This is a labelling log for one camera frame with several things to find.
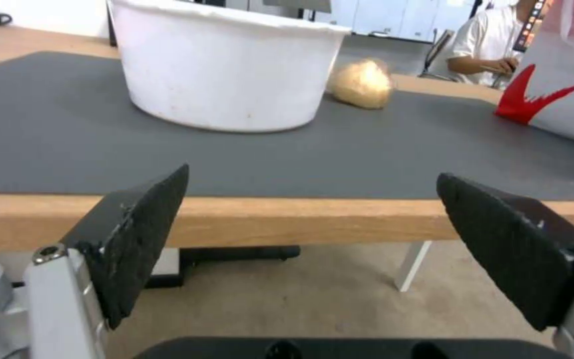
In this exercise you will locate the dark grey table mat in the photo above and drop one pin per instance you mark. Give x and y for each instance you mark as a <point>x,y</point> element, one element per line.
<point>277,149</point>

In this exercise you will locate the black office chair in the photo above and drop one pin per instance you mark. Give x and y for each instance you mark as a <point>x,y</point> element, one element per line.
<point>436,56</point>

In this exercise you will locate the white takeout bag red logo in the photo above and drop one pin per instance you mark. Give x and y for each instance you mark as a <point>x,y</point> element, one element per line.
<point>561,71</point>

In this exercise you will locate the white paper bowl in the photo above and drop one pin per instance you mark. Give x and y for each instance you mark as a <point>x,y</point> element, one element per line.
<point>229,67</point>

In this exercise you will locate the black chair base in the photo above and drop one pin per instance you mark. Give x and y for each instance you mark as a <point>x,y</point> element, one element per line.
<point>227,258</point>

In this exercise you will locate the person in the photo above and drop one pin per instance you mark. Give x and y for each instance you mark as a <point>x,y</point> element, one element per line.
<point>486,48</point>

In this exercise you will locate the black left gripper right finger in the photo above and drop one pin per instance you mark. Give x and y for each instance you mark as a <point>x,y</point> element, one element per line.
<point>511,247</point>

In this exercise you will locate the white table leg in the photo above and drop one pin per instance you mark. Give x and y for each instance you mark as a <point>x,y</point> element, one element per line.
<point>411,265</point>

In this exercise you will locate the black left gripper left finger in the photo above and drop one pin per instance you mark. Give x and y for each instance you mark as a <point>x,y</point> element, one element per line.
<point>132,239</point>

